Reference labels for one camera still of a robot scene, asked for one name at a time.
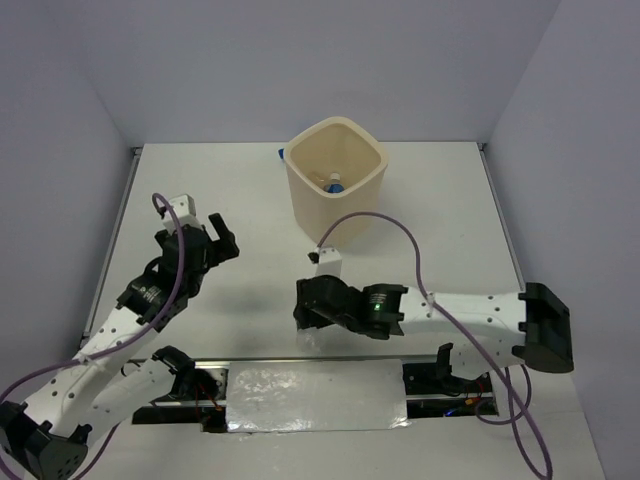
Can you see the black cap pepsi bottle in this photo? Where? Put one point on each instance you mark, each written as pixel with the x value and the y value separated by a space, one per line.
pixel 310 341

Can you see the beige plastic bin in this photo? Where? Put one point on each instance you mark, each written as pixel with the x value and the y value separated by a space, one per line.
pixel 336 144

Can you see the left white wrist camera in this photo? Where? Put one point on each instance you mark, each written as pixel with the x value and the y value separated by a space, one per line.
pixel 184 208

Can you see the silver foil sheet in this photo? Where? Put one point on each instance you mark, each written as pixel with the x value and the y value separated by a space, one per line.
pixel 291 397

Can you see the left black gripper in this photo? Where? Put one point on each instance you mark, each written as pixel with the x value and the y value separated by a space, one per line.
pixel 224 247

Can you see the orange label plastic bottle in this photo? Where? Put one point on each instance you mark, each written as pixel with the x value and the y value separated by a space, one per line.
pixel 317 177

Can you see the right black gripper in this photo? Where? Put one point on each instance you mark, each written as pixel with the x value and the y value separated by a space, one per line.
pixel 306 315

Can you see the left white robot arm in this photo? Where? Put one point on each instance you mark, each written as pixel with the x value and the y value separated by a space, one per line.
pixel 49 433

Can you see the blue label plastic bottle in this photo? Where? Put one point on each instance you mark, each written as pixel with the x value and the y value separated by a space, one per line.
pixel 334 184

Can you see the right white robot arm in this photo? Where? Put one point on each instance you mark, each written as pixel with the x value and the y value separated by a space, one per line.
pixel 478 332

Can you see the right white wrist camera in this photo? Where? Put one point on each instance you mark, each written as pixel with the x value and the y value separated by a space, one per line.
pixel 326 261

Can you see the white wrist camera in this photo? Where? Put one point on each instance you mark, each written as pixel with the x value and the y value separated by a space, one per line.
pixel 184 208
pixel 326 261

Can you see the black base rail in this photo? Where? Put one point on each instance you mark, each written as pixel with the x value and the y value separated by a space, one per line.
pixel 427 396

